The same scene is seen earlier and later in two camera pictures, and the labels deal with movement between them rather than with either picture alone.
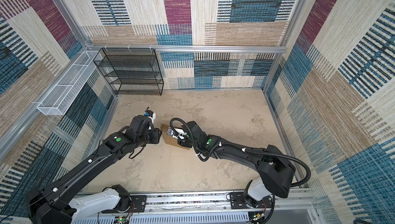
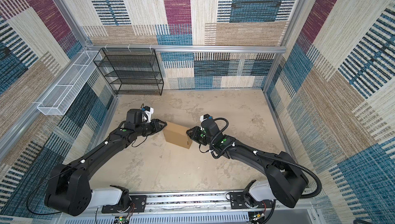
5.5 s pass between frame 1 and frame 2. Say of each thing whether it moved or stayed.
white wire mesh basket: stayed
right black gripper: moved
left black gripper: moved
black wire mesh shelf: stayed
